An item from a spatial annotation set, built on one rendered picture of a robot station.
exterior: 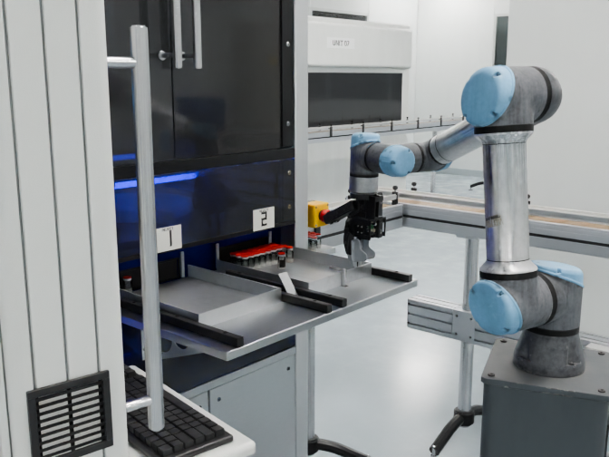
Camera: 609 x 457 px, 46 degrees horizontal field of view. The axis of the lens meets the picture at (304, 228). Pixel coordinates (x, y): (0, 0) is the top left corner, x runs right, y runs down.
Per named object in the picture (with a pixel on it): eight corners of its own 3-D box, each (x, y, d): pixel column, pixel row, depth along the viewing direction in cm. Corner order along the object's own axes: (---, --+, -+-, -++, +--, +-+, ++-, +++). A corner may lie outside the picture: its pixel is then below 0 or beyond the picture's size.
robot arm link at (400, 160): (428, 144, 176) (399, 140, 185) (391, 146, 170) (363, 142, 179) (426, 176, 178) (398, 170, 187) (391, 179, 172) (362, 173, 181)
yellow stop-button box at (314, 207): (296, 225, 225) (296, 202, 224) (311, 221, 231) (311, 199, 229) (314, 228, 220) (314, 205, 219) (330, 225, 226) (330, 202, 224)
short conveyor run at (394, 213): (285, 261, 228) (285, 212, 225) (251, 254, 238) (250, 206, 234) (406, 228, 279) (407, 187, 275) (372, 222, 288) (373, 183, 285)
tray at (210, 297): (107, 298, 177) (106, 285, 176) (188, 277, 196) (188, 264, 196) (198, 329, 155) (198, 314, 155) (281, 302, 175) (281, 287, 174)
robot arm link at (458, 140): (578, 56, 151) (429, 140, 192) (542, 55, 145) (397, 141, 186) (594, 109, 149) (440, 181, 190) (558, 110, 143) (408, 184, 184)
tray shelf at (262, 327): (90, 311, 174) (89, 303, 173) (285, 257, 226) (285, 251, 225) (227, 361, 143) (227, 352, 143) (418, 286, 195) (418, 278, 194)
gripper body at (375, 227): (368, 243, 185) (370, 197, 182) (342, 238, 190) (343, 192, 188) (385, 238, 190) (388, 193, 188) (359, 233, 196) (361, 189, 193)
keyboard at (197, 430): (61, 388, 144) (60, 376, 144) (125, 370, 153) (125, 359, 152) (160, 470, 114) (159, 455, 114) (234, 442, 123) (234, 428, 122)
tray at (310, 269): (217, 272, 201) (216, 259, 200) (281, 255, 220) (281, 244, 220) (308, 296, 179) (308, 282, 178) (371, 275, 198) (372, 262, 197)
